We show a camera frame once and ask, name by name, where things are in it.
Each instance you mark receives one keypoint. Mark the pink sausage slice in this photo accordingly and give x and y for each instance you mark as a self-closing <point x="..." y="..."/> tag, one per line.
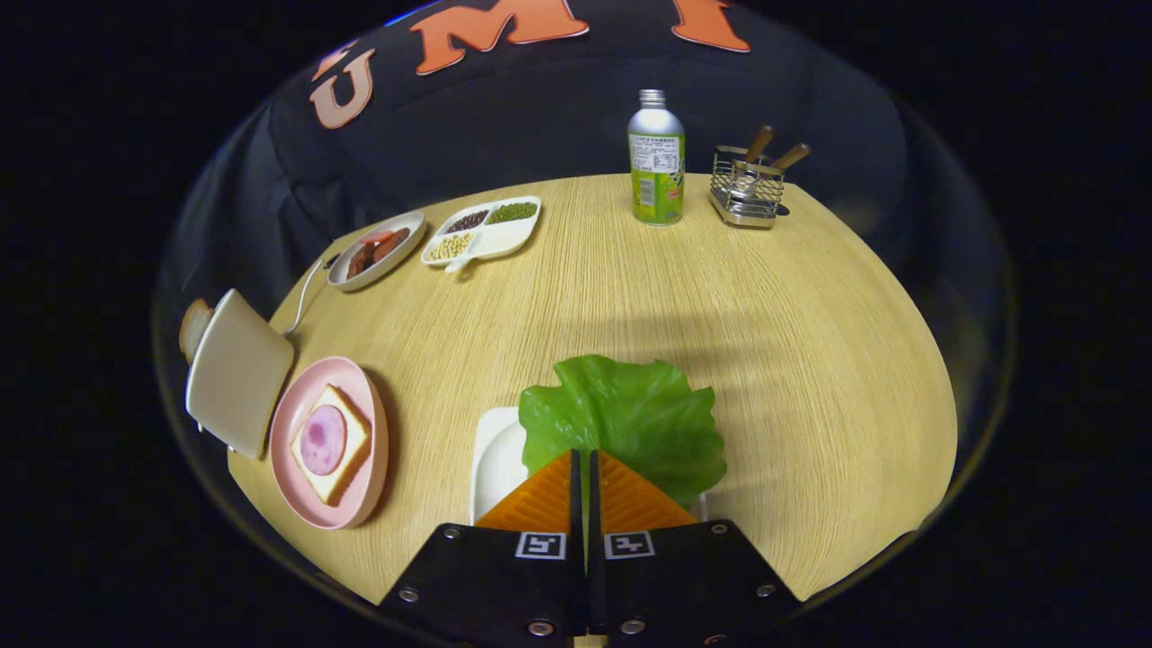
<point x="378" y="238"/>

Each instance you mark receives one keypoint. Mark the pile of yellow soybeans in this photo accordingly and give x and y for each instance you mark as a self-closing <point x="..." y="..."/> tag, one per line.
<point x="451" y="247"/>

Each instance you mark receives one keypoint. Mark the white divided bean dish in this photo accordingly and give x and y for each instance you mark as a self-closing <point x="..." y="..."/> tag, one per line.
<point x="504" y="239"/>

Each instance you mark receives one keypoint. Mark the green label metal bottle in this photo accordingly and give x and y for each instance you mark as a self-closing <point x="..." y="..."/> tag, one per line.
<point x="657" y="171"/>

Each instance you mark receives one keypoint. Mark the round white meat plate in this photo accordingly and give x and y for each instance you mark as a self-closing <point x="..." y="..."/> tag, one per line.
<point x="398" y="261"/>

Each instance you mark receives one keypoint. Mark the brown meat piece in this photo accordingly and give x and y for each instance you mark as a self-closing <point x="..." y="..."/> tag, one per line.
<point x="391" y="245"/>
<point x="362" y="260"/>

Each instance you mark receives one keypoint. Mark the green lettuce leaf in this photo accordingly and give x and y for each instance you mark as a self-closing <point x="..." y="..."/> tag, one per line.
<point x="621" y="414"/>

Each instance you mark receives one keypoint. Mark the pile of dark red beans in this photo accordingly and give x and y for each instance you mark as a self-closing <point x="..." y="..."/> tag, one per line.
<point x="467" y="221"/>

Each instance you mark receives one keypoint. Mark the pink round plate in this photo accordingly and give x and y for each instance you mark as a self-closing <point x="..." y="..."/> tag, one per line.
<point x="297" y="490"/>

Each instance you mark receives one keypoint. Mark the round pink ham slice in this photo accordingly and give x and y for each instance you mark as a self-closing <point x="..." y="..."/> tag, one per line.
<point x="322" y="439"/>

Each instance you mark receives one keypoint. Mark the cream white toaster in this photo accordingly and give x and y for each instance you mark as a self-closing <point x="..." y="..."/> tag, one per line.
<point x="238" y="373"/>

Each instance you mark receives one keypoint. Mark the toasted bread slice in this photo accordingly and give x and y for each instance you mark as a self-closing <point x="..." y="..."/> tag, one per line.
<point x="193" y="328"/>

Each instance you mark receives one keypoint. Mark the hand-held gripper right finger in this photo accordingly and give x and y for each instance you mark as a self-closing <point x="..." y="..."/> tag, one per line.
<point x="684" y="585"/>

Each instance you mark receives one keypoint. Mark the white square plate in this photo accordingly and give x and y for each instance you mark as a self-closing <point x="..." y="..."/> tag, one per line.
<point x="495" y="468"/>

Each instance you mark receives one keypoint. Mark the pile of green beans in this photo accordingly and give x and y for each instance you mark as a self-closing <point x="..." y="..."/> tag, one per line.
<point x="512" y="212"/>

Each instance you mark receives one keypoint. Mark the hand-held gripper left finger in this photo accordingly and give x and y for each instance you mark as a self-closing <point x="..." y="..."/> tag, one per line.
<point x="504" y="585"/>

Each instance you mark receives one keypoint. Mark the square white bread slice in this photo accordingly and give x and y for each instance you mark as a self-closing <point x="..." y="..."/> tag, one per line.
<point x="356" y="441"/>

